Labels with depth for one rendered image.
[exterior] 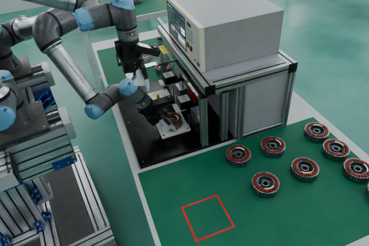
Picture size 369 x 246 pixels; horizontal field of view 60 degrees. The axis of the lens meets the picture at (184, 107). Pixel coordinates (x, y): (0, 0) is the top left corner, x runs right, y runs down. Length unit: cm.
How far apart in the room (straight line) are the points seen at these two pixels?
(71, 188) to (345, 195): 160
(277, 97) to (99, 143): 170
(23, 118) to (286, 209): 109
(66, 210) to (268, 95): 138
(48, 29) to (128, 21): 42
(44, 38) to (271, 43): 96
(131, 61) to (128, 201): 135
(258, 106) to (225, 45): 34
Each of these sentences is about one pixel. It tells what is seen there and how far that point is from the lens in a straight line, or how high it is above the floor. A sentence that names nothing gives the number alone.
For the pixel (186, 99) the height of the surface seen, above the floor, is 92.
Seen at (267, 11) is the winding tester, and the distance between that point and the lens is 143.
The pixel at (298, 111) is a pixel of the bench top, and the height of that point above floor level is 75.
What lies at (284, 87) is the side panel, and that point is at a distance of 153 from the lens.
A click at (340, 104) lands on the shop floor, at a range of 321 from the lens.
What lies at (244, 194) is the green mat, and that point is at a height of 75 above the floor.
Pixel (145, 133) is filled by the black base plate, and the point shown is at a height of 77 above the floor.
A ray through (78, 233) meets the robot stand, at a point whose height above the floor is 21.
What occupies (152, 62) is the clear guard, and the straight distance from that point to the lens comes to 158.
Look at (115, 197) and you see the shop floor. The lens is 237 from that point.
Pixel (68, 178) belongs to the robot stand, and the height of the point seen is 21.
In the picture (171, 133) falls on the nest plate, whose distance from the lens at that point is 157.
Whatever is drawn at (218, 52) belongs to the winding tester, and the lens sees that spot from 137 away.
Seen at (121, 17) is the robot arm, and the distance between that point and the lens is 110.
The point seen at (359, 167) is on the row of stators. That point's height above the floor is 78.
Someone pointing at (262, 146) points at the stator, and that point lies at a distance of 151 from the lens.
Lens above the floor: 184
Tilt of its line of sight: 38 degrees down
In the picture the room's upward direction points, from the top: 5 degrees counter-clockwise
